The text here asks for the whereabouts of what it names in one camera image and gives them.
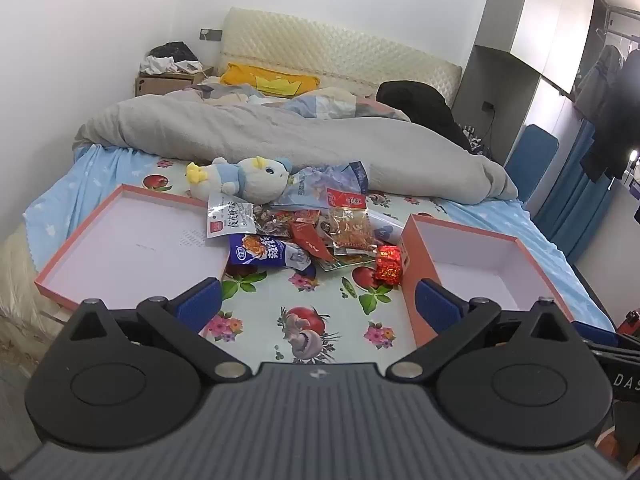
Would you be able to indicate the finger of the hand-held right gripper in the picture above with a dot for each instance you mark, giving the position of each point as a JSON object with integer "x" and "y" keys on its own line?
{"x": 617, "y": 348}

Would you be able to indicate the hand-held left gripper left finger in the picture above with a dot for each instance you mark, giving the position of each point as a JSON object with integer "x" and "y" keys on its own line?
{"x": 200, "y": 301}

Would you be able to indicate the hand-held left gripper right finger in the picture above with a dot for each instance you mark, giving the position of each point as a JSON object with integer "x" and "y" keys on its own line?
{"x": 434, "y": 305}

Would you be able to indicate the deep orange cardboard box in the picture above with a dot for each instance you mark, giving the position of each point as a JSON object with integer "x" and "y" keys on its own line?
{"x": 480, "y": 260}

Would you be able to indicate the silver snack packet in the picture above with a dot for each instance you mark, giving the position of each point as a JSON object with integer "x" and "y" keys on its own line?
{"x": 227, "y": 217}

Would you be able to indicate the red plastic object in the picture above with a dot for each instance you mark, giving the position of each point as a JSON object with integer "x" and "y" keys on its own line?
{"x": 632, "y": 321}

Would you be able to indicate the shiny red foil packet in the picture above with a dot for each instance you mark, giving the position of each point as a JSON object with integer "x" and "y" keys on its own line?
{"x": 389, "y": 265}

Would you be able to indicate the blue snack packet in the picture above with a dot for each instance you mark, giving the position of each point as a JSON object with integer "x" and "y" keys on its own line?
{"x": 260, "y": 252}

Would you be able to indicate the white bottle with blue drop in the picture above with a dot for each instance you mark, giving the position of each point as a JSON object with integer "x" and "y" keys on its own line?
{"x": 387, "y": 230}

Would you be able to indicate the shallow pink box lid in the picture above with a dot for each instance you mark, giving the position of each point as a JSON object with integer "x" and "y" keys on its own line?
{"x": 125, "y": 245}

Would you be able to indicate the clear snack packet red label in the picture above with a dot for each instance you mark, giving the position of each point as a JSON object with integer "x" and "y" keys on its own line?
{"x": 350, "y": 225}

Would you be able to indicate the dark red triangular packet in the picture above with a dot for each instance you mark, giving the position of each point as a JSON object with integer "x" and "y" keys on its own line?
{"x": 312, "y": 242}

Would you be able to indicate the white and blue plush toy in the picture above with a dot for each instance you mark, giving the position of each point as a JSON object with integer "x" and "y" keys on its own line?
{"x": 250, "y": 180}

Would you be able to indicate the blue curtain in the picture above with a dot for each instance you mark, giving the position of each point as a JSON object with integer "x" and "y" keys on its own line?
{"x": 575, "y": 195}

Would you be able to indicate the light blue plastic bag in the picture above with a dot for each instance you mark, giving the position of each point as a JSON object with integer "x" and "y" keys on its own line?
{"x": 320, "y": 185}

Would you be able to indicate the checkered cloth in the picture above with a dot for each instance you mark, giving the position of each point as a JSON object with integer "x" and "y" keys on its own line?
{"x": 475, "y": 140}

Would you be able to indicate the blue chair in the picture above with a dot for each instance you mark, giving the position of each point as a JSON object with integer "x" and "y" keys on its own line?
{"x": 532, "y": 160}

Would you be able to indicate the cream mattress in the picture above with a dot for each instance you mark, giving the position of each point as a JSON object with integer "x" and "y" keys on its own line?
{"x": 20, "y": 280}

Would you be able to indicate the grey duvet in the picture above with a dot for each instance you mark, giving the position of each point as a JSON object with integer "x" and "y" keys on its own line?
{"x": 300, "y": 135}

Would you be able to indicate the black clothing on bed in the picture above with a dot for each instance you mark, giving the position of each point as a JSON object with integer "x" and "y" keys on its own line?
{"x": 420, "y": 105}

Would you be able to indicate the brown cardboard box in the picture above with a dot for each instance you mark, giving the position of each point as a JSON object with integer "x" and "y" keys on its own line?
{"x": 165, "y": 84}

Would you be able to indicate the yellow pillow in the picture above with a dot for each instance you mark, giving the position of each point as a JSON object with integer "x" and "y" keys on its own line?
{"x": 260, "y": 80}

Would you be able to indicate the pastel patterned quilt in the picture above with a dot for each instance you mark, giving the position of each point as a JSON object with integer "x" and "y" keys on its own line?
{"x": 320, "y": 105}

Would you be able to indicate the dark hanging clothes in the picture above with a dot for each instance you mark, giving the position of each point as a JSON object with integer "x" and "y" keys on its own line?
{"x": 615, "y": 110}

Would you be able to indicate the pile of clothes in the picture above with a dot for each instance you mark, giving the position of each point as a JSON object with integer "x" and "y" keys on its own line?
{"x": 167, "y": 57}

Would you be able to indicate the cream quilted headboard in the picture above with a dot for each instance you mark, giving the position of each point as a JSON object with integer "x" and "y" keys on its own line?
{"x": 325, "y": 45}

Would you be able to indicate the grey wardrobe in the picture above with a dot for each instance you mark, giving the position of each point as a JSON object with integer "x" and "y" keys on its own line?
{"x": 550, "y": 10}

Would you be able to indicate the metal clothes rack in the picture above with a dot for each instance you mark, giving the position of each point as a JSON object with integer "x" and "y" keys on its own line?
{"x": 622, "y": 22}

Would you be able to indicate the grey wall switch plate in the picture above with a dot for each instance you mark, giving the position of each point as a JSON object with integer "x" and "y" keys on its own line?
{"x": 211, "y": 34}

